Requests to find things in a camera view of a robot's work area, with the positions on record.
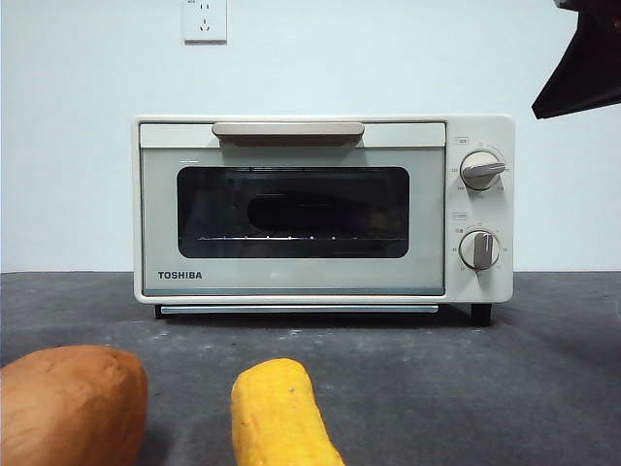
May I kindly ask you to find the beige timer knob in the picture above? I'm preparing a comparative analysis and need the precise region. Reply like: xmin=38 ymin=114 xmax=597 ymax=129
xmin=459 ymin=231 xmax=501 ymax=271

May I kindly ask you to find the silver crumb tray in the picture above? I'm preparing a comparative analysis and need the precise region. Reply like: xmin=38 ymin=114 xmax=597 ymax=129
xmin=159 ymin=305 xmax=441 ymax=316

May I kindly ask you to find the cream Toshiba toaster oven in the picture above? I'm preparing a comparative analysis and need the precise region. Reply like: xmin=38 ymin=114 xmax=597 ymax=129
xmin=131 ymin=114 xmax=516 ymax=325

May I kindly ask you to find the purple eggplant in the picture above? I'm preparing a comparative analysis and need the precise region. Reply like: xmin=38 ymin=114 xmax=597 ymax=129
xmin=246 ymin=193 xmax=389 ymax=235

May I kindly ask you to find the white wall socket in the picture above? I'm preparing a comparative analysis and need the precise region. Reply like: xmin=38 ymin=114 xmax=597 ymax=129
xmin=183 ymin=0 xmax=228 ymax=46

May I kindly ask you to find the beige temperature knob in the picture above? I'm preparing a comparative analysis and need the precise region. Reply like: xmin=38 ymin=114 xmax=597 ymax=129
xmin=459 ymin=150 xmax=507 ymax=191

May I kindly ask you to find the yellow corn cob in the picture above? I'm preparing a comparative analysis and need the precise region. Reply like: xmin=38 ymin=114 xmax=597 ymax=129
xmin=230 ymin=357 xmax=345 ymax=466

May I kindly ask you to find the glass oven door with handle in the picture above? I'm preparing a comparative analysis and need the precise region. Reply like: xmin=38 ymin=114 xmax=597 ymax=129
xmin=139 ymin=121 xmax=446 ymax=297

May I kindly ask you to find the brown sweet potato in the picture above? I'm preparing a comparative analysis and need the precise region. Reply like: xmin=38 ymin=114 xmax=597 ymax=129
xmin=0 ymin=344 xmax=148 ymax=466

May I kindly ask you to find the metal wire oven rack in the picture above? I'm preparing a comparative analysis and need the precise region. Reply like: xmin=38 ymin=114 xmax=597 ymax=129
xmin=198 ymin=235 xmax=407 ymax=243

